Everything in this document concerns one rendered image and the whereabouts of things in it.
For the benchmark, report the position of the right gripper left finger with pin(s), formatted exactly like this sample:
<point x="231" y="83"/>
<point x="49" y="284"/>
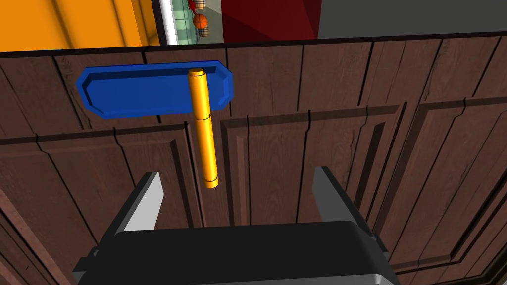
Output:
<point x="143" y="209"/>

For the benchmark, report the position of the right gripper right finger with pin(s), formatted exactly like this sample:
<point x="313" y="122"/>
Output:
<point x="336" y="202"/>

